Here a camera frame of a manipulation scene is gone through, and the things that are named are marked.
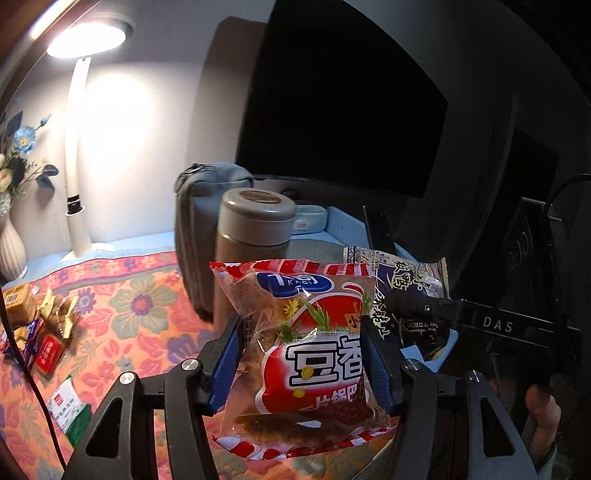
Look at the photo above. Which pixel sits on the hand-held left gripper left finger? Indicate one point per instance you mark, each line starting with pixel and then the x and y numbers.
pixel 226 364

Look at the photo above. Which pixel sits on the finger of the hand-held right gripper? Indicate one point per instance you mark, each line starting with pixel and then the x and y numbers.
pixel 425 307

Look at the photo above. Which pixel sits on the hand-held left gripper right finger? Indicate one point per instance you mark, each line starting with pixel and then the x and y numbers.
pixel 378 364

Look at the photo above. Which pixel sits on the blue patterned snack packet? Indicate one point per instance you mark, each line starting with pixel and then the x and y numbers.
pixel 406 281

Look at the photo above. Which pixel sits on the red rice crust snack packet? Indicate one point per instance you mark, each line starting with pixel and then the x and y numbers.
pixel 314 369

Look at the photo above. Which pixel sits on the red caramel biscuit packet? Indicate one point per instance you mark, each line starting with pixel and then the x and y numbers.
pixel 48 355

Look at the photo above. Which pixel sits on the person's right hand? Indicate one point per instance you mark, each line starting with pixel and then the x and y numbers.
pixel 542 415

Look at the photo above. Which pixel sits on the dark flat device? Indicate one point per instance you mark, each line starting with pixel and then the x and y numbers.
pixel 378 230

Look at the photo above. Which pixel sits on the floral blanket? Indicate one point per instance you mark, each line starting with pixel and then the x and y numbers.
pixel 138 314

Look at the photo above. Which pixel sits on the beige thermos bottle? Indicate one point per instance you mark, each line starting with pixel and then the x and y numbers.
pixel 249 230

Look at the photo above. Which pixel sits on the grey striped bag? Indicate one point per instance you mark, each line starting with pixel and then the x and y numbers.
pixel 198 230

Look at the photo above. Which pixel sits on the light blue cloth pad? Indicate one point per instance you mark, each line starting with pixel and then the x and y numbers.
pixel 309 221

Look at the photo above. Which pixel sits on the black box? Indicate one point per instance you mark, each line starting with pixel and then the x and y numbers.
pixel 526 184

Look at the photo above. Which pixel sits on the green white biscuit packet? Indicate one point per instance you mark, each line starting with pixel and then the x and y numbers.
pixel 71 408

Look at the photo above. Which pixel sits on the yellow edged fried snack packet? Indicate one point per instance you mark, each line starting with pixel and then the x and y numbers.
pixel 60 318

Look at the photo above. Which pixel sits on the small blue snack packet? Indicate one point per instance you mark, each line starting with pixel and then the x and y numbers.
pixel 21 341

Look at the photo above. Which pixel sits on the puffed rice packet with barcode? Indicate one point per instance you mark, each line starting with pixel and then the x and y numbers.
pixel 18 304

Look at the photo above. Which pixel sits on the black monitor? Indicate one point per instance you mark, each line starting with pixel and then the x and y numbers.
pixel 341 92

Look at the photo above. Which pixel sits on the white ribbed vase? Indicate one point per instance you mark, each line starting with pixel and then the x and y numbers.
pixel 10 249

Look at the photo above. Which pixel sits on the white desk lamp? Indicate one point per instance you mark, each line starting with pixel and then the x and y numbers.
pixel 76 138

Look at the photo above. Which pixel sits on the artificial flower bouquet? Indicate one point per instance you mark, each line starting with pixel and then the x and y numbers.
pixel 23 152

